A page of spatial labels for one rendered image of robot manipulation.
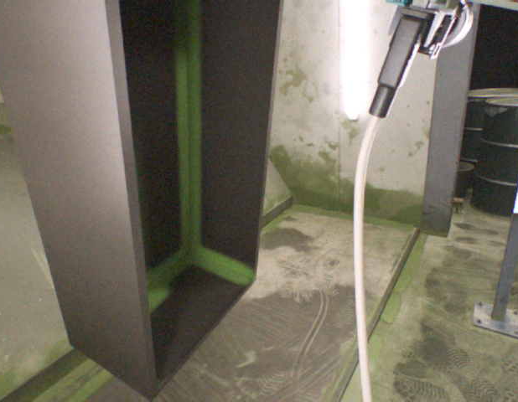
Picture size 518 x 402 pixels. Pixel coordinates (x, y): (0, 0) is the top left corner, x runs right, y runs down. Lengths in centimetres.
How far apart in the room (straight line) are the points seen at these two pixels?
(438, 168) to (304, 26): 143
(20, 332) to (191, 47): 140
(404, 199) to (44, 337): 239
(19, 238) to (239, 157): 118
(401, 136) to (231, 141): 164
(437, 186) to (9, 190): 259
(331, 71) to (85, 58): 224
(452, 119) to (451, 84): 22
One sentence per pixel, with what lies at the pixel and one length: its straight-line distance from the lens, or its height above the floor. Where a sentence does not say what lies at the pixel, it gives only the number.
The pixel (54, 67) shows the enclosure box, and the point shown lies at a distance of 72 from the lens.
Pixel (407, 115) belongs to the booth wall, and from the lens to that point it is 258.
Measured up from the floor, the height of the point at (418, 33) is 131.
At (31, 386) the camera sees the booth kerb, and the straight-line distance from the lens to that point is 188.
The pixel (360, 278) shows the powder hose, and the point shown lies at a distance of 64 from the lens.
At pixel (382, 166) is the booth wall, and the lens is 270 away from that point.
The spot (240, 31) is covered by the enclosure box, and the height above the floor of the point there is 140.
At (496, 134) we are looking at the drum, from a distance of 310.
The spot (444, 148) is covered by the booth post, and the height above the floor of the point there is 67.
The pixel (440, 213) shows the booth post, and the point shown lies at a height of 19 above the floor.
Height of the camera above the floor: 129
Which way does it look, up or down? 22 degrees down
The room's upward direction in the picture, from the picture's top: 6 degrees counter-clockwise
